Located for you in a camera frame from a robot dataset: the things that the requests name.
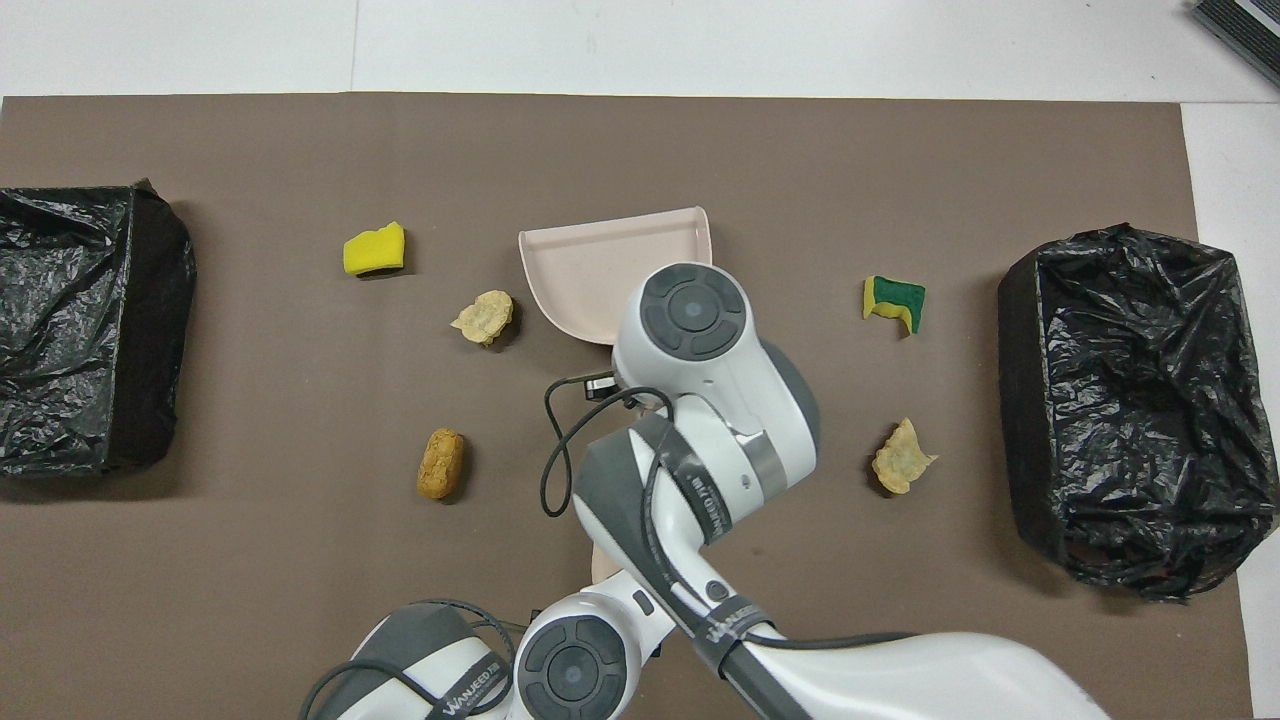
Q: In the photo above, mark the brown oval toy bread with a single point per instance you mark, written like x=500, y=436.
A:
x=441, y=465

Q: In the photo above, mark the toy croissant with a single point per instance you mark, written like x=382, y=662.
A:
x=484, y=318

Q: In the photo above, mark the plain yellow sponge piece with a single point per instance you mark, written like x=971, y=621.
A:
x=374, y=252

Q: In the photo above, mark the notched green yellow sponge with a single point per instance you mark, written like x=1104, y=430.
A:
x=895, y=297

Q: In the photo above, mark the dark grey ribbed device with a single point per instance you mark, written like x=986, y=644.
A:
x=1240, y=30

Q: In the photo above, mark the open bin with black bag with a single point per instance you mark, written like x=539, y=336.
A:
x=1130, y=400

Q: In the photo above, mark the beige plastic dustpan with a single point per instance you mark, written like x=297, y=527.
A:
x=600, y=270

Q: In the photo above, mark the tan chunk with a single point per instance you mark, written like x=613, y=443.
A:
x=903, y=460

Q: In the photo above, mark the brown table mat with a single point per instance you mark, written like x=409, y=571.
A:
x=300, y=150

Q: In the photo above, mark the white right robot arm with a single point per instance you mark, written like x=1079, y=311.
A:
x=720, y=420

